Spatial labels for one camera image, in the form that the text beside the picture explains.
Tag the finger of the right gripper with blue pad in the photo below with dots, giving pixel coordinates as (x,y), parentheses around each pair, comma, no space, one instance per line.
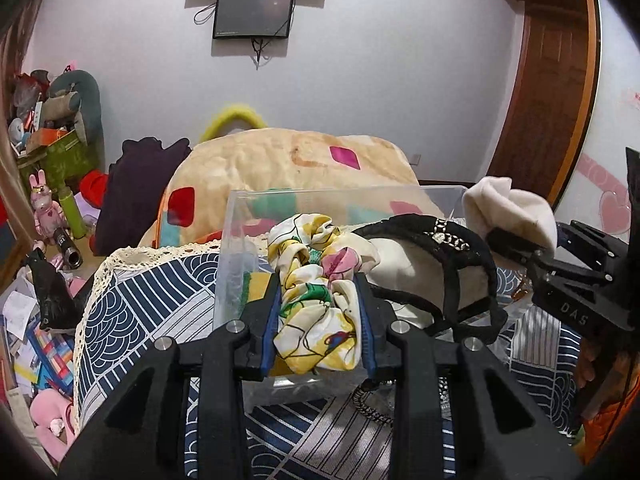
(595,249)

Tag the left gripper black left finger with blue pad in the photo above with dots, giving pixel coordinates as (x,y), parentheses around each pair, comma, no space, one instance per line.
(261,316)

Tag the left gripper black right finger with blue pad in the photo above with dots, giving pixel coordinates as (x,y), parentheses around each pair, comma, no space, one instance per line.
(379,357)

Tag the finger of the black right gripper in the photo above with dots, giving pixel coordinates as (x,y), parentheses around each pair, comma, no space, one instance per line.
(514,252)

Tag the cream white cloth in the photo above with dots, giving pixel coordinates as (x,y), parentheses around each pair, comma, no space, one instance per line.
(492,204)

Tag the floral yellow white scrunchie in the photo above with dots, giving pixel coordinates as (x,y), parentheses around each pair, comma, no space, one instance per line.
(319,315)

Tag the black white eye mask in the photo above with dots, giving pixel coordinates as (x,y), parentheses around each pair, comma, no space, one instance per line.
(438,276)

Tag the clear plastic storage bin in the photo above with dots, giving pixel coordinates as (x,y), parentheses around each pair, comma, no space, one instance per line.
(244,249)

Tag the blue white patterned tablecloth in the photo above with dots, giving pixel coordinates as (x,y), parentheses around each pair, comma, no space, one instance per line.
(160,394)

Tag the beige patterned blanket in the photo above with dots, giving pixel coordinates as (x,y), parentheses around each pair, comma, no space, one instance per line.
(194,203)

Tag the brown wooden door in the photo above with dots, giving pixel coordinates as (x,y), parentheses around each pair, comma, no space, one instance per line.
(552,98)

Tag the dark purple garment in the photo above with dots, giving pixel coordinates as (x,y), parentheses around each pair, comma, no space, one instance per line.
(135,184)

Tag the yellow green fuzzy hoop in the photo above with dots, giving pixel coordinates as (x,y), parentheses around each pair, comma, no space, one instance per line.
(228,116)

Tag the green bottle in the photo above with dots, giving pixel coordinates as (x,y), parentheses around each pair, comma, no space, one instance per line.
(66,198)

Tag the red plush item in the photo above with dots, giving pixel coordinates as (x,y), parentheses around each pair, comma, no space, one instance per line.
(92,188)

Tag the pink plush slipper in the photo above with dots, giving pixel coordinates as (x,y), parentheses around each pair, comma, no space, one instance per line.
(53,416)

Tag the pink rabbit toy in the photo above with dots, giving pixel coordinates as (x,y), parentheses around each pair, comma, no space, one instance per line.
(48,214)

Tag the green cardboard box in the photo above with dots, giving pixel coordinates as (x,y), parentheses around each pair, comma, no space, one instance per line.
(64,162)

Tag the grey green plush toy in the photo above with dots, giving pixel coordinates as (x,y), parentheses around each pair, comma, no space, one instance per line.
(75,95)

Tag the small black wall monitor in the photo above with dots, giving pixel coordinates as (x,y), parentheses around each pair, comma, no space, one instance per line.
(252,19)

